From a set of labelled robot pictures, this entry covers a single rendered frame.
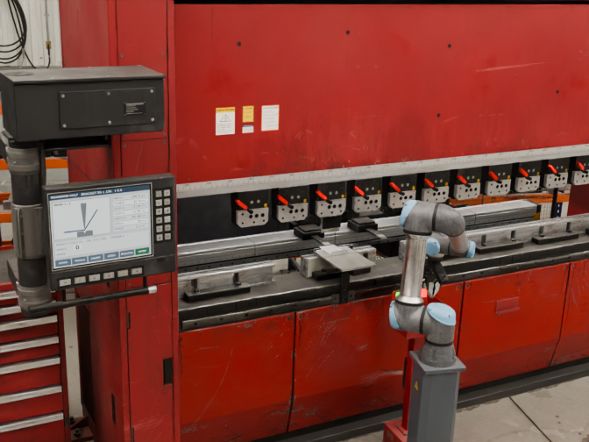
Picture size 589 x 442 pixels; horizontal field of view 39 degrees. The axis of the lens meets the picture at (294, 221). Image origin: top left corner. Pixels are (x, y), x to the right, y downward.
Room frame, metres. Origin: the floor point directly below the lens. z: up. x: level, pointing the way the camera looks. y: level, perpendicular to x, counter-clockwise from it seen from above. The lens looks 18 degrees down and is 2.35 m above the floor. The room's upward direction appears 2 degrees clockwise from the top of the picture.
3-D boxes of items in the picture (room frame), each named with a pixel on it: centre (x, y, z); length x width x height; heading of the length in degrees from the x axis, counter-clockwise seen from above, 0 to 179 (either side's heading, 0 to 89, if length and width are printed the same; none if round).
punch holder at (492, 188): (4.21, -1.04, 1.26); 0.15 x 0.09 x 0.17; 117
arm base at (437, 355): (3.08, -0.61, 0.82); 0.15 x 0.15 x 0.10
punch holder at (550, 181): (4.39, -1.40, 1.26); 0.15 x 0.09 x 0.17; 117
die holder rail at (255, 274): (3.51, 0.32, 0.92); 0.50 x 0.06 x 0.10; 117
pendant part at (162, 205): (2.72, 0.64, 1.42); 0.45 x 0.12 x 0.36; 120
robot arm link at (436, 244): (3.48, -0.64, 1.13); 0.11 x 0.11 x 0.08; 69
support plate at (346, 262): (3.63, -0.24, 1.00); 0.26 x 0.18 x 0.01; 27
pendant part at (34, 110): (2.77, 0.73, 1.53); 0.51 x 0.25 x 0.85; 120
